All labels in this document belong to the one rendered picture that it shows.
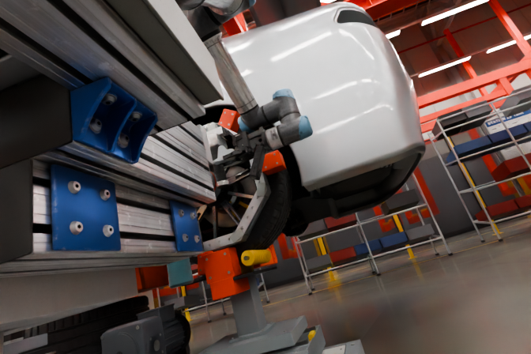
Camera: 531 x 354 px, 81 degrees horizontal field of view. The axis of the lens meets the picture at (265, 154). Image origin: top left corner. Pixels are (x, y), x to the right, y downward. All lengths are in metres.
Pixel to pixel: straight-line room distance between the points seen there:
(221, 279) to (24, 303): 0.92
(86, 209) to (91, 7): 0.20
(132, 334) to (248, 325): 0.45
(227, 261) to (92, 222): 0.93
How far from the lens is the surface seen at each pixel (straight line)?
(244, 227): 1.26
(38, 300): 0.46
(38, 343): 1.17
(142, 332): 1.25
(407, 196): 5.10
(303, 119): 1.03
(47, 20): 0.30
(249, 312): 1.43
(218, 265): 1.29
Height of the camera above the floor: 0.44
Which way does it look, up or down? 20 degrees up
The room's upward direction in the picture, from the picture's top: 16 degrees counter-clockwise
